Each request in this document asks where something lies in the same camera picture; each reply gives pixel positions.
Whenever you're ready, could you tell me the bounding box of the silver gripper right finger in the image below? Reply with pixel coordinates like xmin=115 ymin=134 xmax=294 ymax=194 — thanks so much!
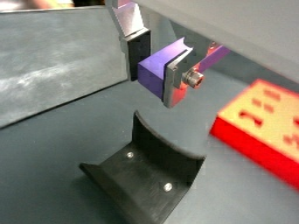
xmin=163 ymin=38 xmax=219 ymax=109

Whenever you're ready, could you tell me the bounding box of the black curved fixture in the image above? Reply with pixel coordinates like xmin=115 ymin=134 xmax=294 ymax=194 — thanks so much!
xmin=79 ymin=114 xmax=206 ymax=224

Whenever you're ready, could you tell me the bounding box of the red foam shape board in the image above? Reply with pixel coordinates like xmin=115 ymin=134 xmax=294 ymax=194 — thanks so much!
xmin=210 ymin=80 xmax=299 ymax=191

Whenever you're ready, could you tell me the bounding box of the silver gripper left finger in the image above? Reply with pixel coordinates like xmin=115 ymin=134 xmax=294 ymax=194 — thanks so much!
xmin=105 ymin=0 xmax=151 ymax=81

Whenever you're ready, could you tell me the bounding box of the purple rectangular block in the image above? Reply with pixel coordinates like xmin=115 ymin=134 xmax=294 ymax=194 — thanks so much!
xmin=137 ymin=45 xmax=230 ymax=100

